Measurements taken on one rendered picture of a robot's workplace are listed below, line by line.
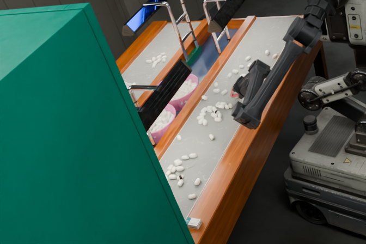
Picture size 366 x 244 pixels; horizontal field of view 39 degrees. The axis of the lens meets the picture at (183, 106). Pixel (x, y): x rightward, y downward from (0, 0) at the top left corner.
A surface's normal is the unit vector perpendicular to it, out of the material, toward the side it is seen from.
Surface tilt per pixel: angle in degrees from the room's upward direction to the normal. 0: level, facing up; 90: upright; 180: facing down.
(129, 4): 90
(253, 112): 67
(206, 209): 0
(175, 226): 90
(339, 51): 0
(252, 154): 90
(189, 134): 0
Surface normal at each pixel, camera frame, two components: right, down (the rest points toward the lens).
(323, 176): -0.60, 0.59
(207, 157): -0.29, -0.79
